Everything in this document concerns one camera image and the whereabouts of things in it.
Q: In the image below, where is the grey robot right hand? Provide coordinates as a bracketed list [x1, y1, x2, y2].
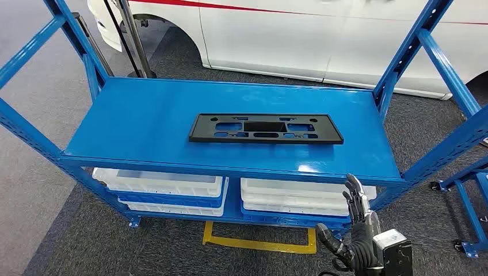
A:
[315, 173, 382, 265]

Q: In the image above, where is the black plastic mounting plate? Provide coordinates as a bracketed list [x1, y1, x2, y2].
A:
[188, 113, 345, 145]

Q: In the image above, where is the white car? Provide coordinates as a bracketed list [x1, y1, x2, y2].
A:
[86, 0, 488, 101]

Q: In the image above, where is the chrome stanchion with round base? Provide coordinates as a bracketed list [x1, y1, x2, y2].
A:
[116, 0, 157, 79]

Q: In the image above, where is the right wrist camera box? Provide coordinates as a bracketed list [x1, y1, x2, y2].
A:
[371, 228, 414, 276]

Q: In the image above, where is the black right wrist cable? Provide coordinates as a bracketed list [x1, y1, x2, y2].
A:
[327, 258, 353, 276]

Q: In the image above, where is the thin black barrier cord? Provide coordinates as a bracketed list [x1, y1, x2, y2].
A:
[102, 0, 142, 77]

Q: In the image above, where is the chrome stanchion post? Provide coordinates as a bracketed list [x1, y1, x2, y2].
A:
[72, 12, 115, 77]

